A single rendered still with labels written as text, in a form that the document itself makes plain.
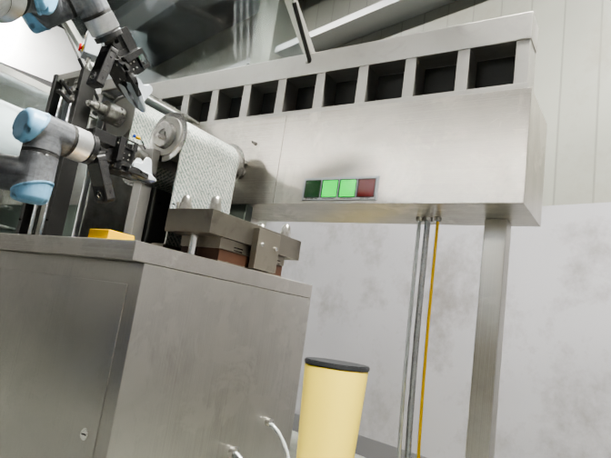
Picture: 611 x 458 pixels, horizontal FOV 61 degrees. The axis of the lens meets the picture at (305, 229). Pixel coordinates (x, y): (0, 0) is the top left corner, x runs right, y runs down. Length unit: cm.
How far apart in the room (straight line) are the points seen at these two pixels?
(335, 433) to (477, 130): 196
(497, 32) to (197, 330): 108
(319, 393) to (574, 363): 129
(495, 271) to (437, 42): 66
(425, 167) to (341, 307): 248
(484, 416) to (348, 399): 154
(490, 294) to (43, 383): 110
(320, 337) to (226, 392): 266
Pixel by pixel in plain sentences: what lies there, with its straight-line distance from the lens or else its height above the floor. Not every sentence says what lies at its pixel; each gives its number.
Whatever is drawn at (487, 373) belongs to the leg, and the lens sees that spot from 148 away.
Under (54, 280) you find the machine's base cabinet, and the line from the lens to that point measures 131.
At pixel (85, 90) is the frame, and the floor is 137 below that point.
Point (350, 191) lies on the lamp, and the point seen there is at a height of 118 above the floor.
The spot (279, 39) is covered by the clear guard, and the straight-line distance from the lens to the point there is 188.
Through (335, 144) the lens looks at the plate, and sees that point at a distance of 160.
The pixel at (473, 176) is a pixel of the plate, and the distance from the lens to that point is 140.
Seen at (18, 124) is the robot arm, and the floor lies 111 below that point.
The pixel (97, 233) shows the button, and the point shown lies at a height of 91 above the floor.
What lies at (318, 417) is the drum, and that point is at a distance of 296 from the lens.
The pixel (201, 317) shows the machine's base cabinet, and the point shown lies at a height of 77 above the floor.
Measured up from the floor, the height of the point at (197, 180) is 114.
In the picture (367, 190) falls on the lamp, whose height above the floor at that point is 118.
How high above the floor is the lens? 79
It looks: 10 degrees up
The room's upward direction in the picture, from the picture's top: 8 degrees clockwise
